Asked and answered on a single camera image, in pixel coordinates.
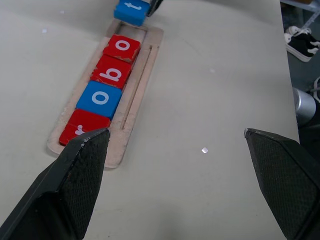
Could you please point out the blue tile letter o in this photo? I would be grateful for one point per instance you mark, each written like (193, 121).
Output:
(100, 98)

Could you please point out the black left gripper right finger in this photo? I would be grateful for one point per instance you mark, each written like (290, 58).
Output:
(287, 185)

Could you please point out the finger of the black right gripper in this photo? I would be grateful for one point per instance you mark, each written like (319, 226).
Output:
(153, 7)

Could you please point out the wooden letter tray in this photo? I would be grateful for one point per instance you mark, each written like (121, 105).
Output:
(142, 82)

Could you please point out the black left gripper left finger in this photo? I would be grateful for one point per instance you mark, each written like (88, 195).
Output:
(65, 190)

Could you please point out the red tile letter b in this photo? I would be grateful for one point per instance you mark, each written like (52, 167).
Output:
(111, 73)

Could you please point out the silver right robot leg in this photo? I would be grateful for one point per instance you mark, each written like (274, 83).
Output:
(302, 107)

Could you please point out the red tile letter r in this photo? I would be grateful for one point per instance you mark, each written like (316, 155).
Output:
(80, 125)

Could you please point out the grey metal frame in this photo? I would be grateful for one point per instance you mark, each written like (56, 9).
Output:
(310, 15)

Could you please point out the black white sneaker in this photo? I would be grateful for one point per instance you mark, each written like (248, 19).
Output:
(317, 87)
(301, 43)

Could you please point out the red tile letter o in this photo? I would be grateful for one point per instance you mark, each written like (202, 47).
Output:
(122, 46)

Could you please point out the blue tile letter t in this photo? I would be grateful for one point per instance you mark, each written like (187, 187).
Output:
(130, 11)

